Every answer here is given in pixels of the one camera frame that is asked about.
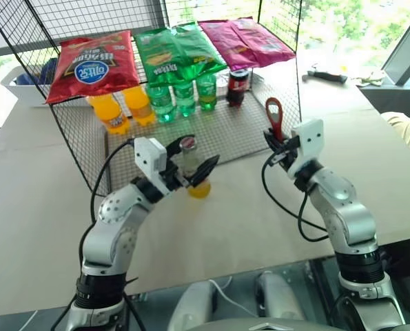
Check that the dark grey monitor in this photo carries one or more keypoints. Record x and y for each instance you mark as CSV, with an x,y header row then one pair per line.
x,y
408,51

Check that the blue item in bin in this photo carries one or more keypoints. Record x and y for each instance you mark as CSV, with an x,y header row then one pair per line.
x,y
49,70

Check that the green soda plastic bottle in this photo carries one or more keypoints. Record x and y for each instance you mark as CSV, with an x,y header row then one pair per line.
x,y
161,105
185,100
207,93

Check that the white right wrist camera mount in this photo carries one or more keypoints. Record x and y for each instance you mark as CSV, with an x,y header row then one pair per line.
x,y
308,141

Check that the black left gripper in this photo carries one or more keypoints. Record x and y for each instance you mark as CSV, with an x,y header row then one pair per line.
x,y
173,177

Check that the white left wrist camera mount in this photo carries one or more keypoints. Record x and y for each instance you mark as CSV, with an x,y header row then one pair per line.
x,y
149,153

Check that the glass bottle with orange drink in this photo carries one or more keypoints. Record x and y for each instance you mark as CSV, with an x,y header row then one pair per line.
x,y
191,162

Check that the white plastic bin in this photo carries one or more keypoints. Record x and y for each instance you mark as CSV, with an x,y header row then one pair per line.
x,y
18,90

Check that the red chip bag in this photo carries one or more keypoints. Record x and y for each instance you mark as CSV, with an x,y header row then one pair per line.
x,y
94,65

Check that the silver rounded robot leg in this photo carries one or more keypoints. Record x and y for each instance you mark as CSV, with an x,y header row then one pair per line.
x,y
191,307
280,296

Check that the red bottle opener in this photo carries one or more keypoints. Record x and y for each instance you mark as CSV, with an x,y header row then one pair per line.
x,y
274,113

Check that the cola plastic bottle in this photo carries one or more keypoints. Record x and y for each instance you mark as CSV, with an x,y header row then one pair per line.
x,y
237,88

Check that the green chip bag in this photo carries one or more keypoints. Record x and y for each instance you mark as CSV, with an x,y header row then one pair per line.
x,y
197,48
153,57

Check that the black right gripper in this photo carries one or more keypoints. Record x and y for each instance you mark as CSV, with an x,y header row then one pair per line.
x,y
285,156

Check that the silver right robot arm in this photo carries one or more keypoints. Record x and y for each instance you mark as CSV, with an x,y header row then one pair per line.
x,y
346,207

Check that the orange soda plastic bottle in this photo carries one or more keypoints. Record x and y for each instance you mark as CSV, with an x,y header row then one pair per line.
x,y
110,117
139,107

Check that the grey robot torso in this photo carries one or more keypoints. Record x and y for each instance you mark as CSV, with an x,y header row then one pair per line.
x,y
259,325

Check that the crumpled pale scraps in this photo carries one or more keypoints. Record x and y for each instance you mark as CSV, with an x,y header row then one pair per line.
x,y
371,80

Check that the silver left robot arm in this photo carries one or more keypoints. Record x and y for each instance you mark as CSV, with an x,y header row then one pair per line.
x,y
115,220

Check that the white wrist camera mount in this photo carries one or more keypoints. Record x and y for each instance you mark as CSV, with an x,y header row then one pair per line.
x,y
308,141
149,153

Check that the magenta chip bag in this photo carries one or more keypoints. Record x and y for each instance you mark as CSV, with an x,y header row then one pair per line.
x,y
218,41
263,45

